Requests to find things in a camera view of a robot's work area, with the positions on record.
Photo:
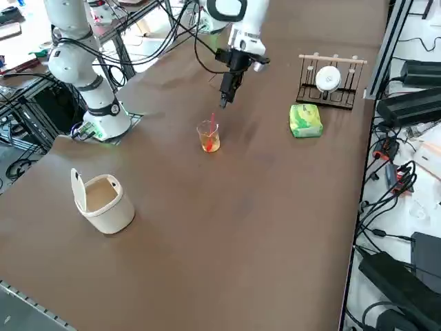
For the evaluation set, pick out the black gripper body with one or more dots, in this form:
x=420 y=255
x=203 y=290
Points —
x=239 y=62

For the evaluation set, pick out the red stirring stick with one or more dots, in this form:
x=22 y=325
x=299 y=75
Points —
x=211 y=127

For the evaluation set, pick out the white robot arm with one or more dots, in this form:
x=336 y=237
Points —
x=74 y=65

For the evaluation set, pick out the green tissue pack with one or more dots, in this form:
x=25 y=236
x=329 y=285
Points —
x=305 y=120

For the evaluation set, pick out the wooden dowel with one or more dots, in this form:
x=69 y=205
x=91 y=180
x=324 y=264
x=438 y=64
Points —
x=330 y=59

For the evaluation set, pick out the red and black connector block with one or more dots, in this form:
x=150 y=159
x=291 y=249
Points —
x=386 y=148

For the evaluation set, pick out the cream bin with flip lid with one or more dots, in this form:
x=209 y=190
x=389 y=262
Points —
x=110 y=213

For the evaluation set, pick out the cream cardboard box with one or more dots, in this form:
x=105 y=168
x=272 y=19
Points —
x=430 y=155

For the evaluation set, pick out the large black power adapter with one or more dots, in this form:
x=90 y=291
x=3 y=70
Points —
x=396 y=286

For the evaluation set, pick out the black box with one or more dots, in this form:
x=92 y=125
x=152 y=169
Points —
x=429 y=255

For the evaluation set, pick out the aluminium arm base plate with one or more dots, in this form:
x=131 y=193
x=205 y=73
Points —
x=134 y=119

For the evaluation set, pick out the aluminium camera post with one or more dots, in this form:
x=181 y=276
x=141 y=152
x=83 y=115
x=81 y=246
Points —
x=386 y=51

